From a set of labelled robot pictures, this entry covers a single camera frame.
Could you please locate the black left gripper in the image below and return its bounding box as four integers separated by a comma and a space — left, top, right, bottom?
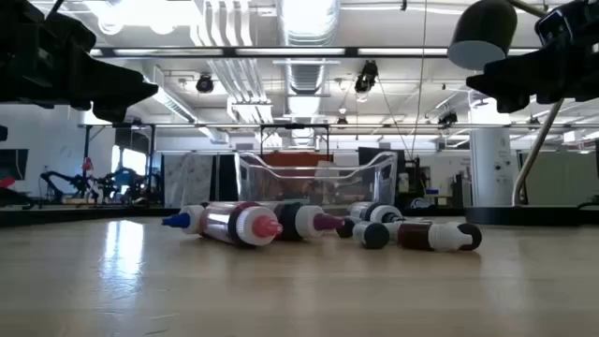
0, 0, 159, 124

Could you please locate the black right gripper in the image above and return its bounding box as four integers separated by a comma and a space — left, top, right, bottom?
466, 27, 599, 114

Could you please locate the large blue food coloring bottle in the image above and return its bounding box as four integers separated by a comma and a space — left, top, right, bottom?
162, 204, 207, 235

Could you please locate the large black food coloring bottle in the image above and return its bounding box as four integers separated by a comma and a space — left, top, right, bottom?
348, 201, 406, 225

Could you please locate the large red food coloring bottle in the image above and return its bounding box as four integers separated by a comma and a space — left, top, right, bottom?
199, 200, 285, 248

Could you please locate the small teal dropper bottle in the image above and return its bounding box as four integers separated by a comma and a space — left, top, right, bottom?
352, 220, 391, 250

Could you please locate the large purple food coloring bottle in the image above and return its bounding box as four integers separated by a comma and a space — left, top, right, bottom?
273, 201, 346, 242

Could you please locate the black brass desk lamp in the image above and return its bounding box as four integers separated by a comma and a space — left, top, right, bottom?
447, 0, 581, 227

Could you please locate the white round column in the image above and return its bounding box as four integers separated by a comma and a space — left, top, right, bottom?
469, 100, 514, 208

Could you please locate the patterned grey panel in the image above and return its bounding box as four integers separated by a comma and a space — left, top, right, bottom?
163, 153, 214, 210

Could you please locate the black cabinet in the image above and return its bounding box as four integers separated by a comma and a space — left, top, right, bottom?
358, 147, 406, 207

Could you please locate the small maroon dropper bottle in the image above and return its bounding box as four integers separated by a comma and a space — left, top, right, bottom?
396, 220, 474, 253

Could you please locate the orange box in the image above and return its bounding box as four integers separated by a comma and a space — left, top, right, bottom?
260, 152, 334, 198

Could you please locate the clear plastic bin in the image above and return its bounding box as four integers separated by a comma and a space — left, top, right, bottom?
235, 150, 399, 217

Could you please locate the small dark green dropper bottle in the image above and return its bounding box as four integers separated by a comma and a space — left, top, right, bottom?
335, 216, 358, 239

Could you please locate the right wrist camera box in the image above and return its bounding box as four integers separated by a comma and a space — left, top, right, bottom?
534, 0, 599, 48

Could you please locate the grey partition wall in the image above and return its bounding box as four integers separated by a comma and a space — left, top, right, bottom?
517, 149, 599, 207

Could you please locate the black overhead frame beam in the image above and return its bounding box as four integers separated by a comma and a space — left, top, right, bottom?
88, 46, 539, 58

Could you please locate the black wall monitor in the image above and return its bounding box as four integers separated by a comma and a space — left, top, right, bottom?
0, 148, 29, 182

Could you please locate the black aluminium table frame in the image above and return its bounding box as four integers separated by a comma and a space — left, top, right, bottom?
0, 204, 599, 229

